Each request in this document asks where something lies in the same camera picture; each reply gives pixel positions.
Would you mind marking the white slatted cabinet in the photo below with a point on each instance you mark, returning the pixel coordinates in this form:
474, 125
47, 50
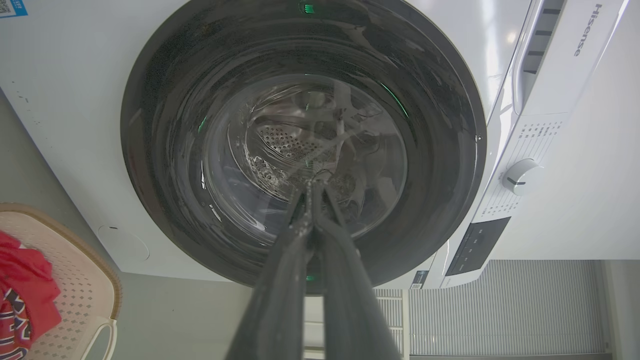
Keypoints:
392, 315

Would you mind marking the white Hisense washing machine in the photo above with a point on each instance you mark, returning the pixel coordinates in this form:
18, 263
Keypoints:
70, 90

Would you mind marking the round black washing machine door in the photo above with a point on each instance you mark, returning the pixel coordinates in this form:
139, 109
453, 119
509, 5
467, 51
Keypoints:
165, 150

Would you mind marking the white washing machine dial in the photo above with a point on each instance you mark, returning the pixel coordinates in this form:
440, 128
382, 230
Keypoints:
520, 176

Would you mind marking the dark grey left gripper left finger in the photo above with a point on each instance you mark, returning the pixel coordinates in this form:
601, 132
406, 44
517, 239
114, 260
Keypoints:
280, 300

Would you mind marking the grey ribbed roller shutter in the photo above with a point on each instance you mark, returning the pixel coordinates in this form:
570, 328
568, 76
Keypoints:
505, 305

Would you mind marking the blue white energy label sticker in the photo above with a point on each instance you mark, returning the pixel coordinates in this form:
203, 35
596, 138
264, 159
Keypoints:
11, 7

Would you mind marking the beige plastic laundry basket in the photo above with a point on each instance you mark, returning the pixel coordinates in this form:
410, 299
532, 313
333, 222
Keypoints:
80, 280

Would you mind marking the red printed garment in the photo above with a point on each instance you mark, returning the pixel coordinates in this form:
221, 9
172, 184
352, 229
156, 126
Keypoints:
25, 295

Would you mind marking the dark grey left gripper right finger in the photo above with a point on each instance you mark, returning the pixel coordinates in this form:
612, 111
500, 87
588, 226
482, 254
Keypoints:
350, 305

